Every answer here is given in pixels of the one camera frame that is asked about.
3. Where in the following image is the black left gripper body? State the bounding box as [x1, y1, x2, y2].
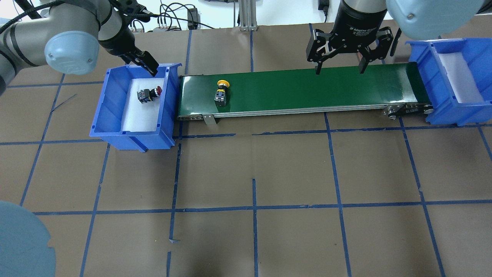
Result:
[98, 0, 154, 60]

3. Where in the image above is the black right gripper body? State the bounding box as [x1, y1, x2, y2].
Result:
[306, 0, 401, 63]

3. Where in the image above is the red mushroom push button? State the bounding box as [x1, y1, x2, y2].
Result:
[136, 86, 162, 103]

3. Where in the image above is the yellow mushroom push button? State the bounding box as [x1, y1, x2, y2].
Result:
[214, 80, 230, 107]

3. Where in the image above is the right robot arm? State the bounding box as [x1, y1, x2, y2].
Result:
[306, 0, 491, 74]

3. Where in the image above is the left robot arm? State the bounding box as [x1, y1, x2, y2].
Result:
[0, 0, 158, 93]

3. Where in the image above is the green conveyor belt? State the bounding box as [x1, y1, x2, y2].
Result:
[177, 62, 434, 121]

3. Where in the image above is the blue plastic bin left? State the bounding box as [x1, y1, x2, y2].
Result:
[90, 63, 181, 152]

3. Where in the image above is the blue plastic bin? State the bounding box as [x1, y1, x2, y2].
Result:
[90, 63, 181, 152]
[407, 37, 492, 126]

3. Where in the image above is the white foam pad left bin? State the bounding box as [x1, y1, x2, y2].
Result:
[121, 78, 165, 132]

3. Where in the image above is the white foam pad bin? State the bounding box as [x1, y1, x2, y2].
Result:
[438, 52, 484, 103]
[121, 78, 165, 132]

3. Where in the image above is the black power adapter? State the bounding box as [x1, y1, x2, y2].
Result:
[187, 8, 200, 30]

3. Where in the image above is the blue plastic bin right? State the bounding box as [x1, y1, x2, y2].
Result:
[407, 37, 492, 126]

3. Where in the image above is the white foam pad right bin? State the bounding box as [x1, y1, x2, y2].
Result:
[438, 52, 484, 103]

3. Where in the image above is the aluminium frame post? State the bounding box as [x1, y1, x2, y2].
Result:
[238, 0, 258, 32]

